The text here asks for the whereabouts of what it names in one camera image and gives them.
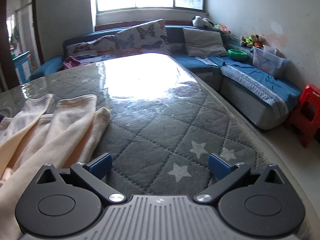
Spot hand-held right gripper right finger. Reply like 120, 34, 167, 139
195, 153, 285, 203

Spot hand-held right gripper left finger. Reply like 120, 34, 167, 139
37, 152, 127, 204

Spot cream garment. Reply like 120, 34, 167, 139
0, 94, 111, 240

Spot blue sofa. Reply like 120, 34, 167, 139
29, 25, 302, 130

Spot blue sofa throw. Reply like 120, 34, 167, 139
196, 55, 302, 122

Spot red plastic stool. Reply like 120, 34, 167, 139
284, 84, 320, 148

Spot purple cloth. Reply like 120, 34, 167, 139
62, 56, 82, 70

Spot green bowl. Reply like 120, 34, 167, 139
227, 49, 247, 61

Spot clear plastic storage box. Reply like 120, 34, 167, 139
252, 45, 290, 78

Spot grey pillow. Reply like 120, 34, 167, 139
182, 27, 228, 57

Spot light blue cabinet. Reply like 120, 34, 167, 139
12, 51, 32, 82

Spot green brown plush toys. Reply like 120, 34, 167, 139
240, 34, 264, 49

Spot large butterfly print cushion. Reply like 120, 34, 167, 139
115, 19, 172, 55

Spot pink green toy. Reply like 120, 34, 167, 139
212, 24, 232, 34

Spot white plush toy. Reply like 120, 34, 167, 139
192, 16, 213, 28

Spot dark wooden door frame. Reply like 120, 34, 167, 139
0, 0, 45, 93

